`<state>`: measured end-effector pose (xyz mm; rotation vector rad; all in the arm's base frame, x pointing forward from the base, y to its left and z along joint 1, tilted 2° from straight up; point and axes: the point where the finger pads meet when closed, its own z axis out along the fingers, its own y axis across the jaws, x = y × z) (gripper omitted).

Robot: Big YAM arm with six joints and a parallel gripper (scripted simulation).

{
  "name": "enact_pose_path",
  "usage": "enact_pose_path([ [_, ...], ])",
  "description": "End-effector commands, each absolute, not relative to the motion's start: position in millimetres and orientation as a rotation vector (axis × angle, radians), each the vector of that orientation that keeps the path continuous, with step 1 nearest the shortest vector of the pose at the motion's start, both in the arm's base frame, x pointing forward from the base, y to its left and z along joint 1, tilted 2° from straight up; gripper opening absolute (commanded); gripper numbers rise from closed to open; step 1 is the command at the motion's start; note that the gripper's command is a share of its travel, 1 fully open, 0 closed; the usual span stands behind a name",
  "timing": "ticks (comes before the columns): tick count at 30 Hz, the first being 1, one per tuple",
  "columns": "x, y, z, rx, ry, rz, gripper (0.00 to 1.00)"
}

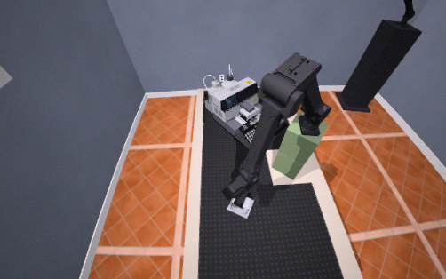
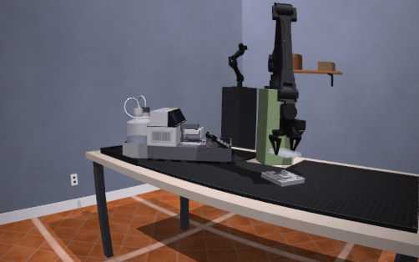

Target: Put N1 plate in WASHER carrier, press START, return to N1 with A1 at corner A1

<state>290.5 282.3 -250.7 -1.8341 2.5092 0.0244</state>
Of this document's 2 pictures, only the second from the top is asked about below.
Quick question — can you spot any white plastic bottle with cap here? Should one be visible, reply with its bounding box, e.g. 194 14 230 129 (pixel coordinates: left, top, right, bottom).
127 108 150 144

